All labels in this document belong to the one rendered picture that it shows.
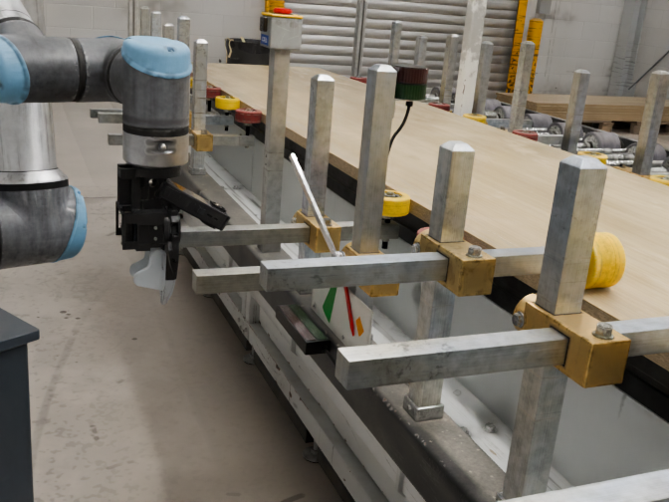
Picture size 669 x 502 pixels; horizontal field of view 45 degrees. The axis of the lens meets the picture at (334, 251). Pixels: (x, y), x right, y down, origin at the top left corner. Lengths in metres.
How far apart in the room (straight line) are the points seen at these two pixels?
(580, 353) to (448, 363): 0.14
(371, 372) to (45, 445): 1.78
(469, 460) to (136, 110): 0.64
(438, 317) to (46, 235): 0.83
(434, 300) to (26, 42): 0.65
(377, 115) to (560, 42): 9.79
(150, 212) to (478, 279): 0.46
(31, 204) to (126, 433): 1.03
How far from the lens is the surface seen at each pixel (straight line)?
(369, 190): 1.30
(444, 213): 1.07
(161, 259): 1.18
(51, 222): 1.64
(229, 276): 1.22
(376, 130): 1.28
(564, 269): 0.88
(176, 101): 1.11
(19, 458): 1.80
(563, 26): 11.02
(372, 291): 1.27
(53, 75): 1.17
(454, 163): 1.06
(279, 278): 0.96
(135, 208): 1.16
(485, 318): 1.41
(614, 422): 1.18
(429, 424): 1.18
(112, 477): 2.30
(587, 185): 0.86
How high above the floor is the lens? 1.28
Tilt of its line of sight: 18 degrees down
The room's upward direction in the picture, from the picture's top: 5 degrees clockwise
